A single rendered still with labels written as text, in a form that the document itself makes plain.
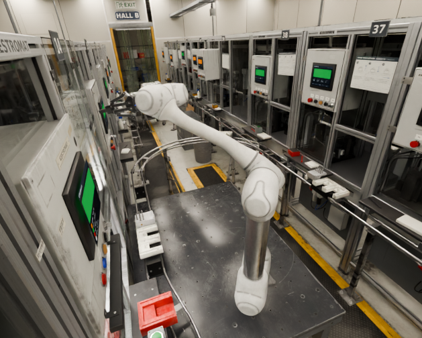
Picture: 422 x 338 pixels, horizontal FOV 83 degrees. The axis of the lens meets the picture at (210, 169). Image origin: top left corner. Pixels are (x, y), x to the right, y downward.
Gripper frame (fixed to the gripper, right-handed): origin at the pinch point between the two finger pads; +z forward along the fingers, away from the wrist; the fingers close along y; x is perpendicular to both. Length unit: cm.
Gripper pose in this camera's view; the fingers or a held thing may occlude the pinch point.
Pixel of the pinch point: (107, 110)
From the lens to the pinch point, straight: 129.4
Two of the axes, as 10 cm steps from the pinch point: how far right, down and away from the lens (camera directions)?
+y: -2.3, -8.6, -4.6
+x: -1.6, 5.0, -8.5
